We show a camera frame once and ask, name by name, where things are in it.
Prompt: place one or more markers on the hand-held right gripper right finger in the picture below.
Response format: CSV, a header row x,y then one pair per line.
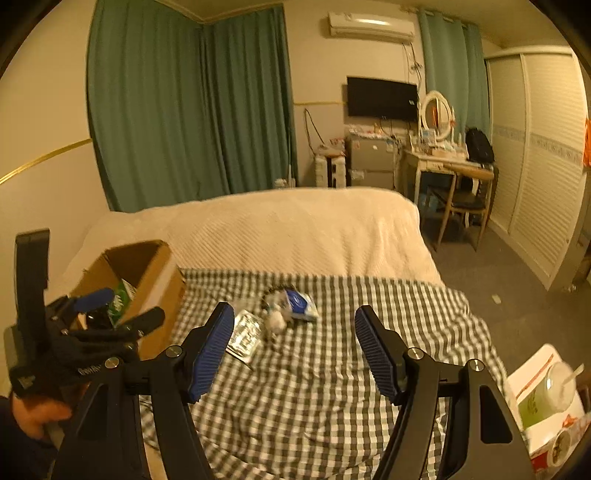
x,y
374,350

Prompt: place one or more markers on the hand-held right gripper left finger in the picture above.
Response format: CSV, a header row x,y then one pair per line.
x,y
212,350

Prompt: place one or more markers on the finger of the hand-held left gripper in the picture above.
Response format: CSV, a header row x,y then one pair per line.
x,y
92,300
143,321

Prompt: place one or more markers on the green snack packet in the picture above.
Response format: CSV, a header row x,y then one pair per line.
x,y
121,297

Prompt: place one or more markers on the brown cardboard box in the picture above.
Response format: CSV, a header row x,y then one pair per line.
x,y
157,277

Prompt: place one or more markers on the person's left forearm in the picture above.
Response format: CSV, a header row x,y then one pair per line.
x,y
18,452

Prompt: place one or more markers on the person's left hand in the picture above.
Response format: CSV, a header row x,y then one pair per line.
x,y
39,413

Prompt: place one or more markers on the silver foil packet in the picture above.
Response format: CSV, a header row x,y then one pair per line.
x,y
244,337

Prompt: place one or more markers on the grey checked cloth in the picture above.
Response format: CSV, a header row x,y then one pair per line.
x,y
323,392

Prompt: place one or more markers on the small white round object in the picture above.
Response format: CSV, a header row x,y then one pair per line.
x,y
276,323

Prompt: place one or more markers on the blue and white packet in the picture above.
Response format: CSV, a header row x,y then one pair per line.
x,y
300,304

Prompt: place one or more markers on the cream ribbed blanket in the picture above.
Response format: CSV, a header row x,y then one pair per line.
x,y
300,230

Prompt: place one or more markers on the wooden chair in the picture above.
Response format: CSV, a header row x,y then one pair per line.
x,y
466,199

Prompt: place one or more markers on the green drink cup with lid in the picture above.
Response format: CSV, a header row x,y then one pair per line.
x,y
549,392

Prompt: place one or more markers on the white storage crate stack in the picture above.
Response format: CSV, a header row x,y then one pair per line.
x,y
339,171

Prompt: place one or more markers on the grey mini fridge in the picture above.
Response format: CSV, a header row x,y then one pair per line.
x,y
369,157

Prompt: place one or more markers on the white dressing desk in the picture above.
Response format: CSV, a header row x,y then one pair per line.
x,y
434,164

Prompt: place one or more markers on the wide green curtain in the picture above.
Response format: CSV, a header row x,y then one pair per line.
x,y
175,115

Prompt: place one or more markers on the bowl of food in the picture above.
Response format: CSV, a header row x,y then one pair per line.
x,y
563,445

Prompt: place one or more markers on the row of cosmetic bottles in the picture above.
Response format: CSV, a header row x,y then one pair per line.
x,y
438,146

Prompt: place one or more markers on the black backpack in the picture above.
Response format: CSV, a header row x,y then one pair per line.
x,y
479,145

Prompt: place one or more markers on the oval white vanity mirror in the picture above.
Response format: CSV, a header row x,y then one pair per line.
x,y
436,113

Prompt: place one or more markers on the white louvred wardrobe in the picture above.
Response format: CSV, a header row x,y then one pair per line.
x,y
540,161

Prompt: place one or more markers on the narrow green curtain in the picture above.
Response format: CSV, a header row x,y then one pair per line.
x,y
455,69

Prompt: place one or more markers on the white air conditioner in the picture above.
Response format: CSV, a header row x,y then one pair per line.
x,y
369,26

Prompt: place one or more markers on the black wall television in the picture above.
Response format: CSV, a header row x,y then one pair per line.
x,y
381,98

